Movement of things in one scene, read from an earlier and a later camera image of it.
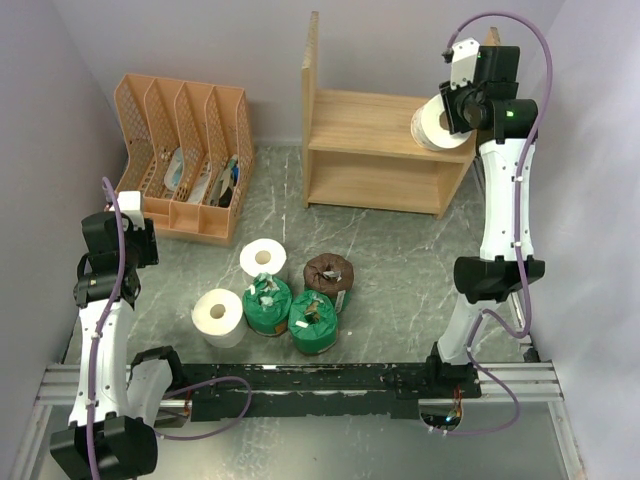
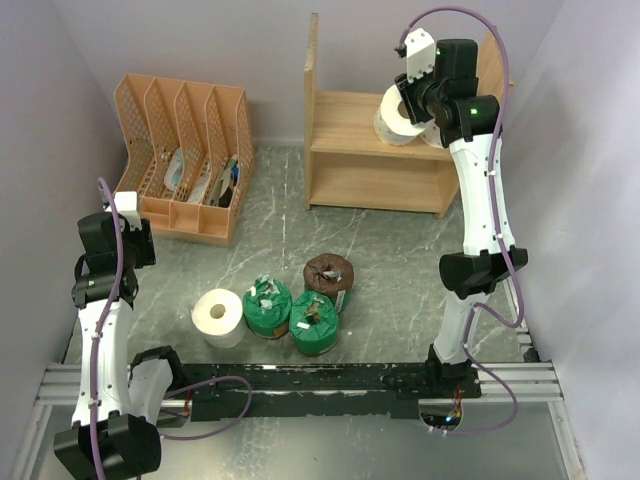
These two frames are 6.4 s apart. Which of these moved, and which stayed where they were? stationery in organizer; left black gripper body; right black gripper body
Moved: right black gripper body
Stayed: left black gripper body; stationery in organizer
